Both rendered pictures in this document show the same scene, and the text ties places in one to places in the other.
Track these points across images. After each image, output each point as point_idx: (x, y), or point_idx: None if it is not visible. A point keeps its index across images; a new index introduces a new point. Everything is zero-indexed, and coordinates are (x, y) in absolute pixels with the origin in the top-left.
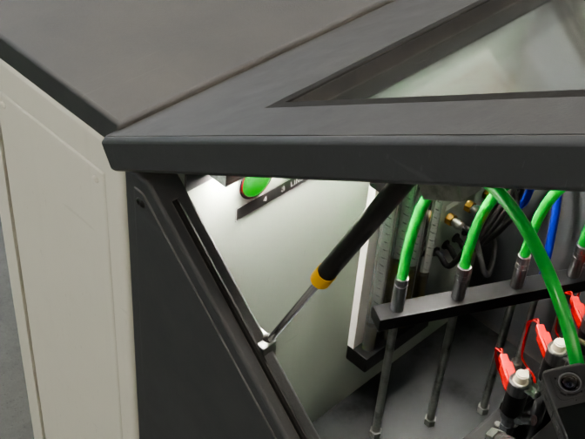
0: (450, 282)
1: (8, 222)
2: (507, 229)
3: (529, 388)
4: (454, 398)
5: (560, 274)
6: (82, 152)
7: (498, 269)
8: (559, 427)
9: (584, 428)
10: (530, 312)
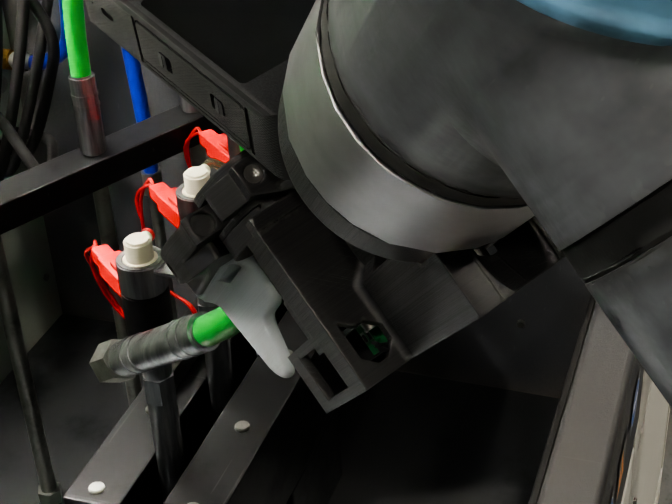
0: (10, 255)
1: None
2: (68, 117)
3: (163, 265)
4: (87, 443)
5: (169, 115)
6: None
7: (84, 204)
8: (163, 42)
9: (233, 12)
10: (158, 237)
